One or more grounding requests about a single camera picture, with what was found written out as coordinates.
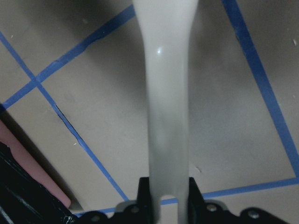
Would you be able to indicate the pink bin with black bag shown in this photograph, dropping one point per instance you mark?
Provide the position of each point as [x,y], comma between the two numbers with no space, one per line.
[23,200]

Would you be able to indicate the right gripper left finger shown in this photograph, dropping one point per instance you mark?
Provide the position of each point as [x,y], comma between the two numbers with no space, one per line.
[130,212]

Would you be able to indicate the beige plastic dustpan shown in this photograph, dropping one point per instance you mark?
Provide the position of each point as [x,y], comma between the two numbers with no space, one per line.
[166,27]

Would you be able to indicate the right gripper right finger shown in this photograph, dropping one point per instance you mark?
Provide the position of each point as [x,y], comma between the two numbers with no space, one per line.
[201,211]

